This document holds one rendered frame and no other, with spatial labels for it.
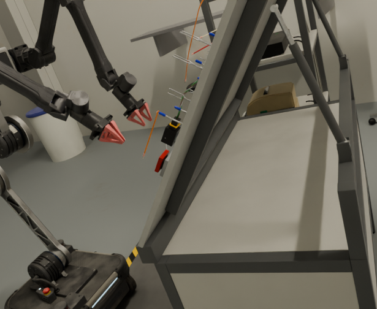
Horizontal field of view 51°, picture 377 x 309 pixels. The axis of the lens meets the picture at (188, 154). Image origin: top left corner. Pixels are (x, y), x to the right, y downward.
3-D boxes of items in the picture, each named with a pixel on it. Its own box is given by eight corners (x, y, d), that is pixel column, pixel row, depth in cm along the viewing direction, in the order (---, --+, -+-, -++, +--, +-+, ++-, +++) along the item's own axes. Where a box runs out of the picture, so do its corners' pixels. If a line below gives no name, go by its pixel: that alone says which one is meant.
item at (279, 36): (224, 68, 219) (221, 56, 217) (238, 53, 249) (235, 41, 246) (284, 54, 205) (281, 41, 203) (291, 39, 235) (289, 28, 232)
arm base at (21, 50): (35, 67, 198) (24, 43, 193) (45, 64, 193) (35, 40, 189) (21, 73, 191) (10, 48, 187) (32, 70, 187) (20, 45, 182)
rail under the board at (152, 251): (142, 263, 123) (135, 247, 120) (230, 118, 221) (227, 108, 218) (157, 263, 120) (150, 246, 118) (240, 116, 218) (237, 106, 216)
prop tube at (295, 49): (339, 155, 101) (285, 48, 94) (339, 150, 104) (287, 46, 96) (352, 151, 100) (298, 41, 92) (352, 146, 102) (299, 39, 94)
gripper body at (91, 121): (114, 116, 138) (97, 104, 138) (99, 127, 130) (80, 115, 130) (108, 129, 142) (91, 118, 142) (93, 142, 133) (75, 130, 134)
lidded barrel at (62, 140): (97, 142, 554) (77, 94, 528) (68, 163, 509) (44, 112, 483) (70, 144, 586) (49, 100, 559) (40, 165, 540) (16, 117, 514)
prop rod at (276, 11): (274, 3, 90) (329, 112, 97) (276, 2, 92) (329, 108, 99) (268, 7, 91) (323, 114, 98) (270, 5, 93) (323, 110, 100)
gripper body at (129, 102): (145, 100, 176) (134, 88, 175) (132, 110, 168) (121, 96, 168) (138, 108, 180) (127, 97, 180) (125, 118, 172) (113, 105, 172)
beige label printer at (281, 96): (247, 132, 234) (238, 100, 227) (251, 118, 252) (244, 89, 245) (299, 122, 223) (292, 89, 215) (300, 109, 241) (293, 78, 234)
